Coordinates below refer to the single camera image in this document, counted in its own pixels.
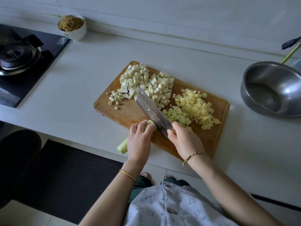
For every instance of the person's right hand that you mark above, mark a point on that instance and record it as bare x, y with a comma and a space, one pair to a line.
186, 141

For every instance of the person's left hand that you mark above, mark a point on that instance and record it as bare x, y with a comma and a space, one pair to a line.
139, 144

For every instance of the green cucumber half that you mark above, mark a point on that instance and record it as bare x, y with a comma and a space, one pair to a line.
122, 146

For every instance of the peeled yellow potato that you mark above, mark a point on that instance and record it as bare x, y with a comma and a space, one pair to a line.
197, 108

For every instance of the pile of garlic cloves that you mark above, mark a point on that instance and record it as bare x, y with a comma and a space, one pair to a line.
114, 98

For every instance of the pile of white diced vegetable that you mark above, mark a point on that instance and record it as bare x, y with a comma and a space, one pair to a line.
160, 84

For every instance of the person's left forearm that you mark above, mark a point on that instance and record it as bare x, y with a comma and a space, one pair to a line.
110, 200

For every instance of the person's right forearm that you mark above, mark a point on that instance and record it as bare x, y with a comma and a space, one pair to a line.
235, 193

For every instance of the person's left foot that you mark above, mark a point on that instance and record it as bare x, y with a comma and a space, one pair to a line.
146, 176

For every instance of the gold bangle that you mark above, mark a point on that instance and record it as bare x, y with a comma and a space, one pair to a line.
128, 175

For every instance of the wooden cutting board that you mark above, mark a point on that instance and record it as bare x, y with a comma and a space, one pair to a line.
120, 113

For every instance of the dark green trousers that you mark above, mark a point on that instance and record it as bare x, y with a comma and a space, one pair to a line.
141, 182

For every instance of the white patterned garment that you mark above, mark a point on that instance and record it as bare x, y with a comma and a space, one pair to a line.
174, 207

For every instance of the black floor mat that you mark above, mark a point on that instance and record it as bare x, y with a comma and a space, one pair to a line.
61, 181

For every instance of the deep stainless steel bowl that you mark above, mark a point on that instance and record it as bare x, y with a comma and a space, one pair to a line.
280, 87

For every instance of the black gas stove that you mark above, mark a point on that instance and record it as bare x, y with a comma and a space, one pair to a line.
26, 73

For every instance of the white bowl of noodles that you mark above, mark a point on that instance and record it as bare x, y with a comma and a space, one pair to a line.
71, 28

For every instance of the light blue plastic board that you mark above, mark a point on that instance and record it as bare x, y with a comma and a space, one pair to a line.
298, 64

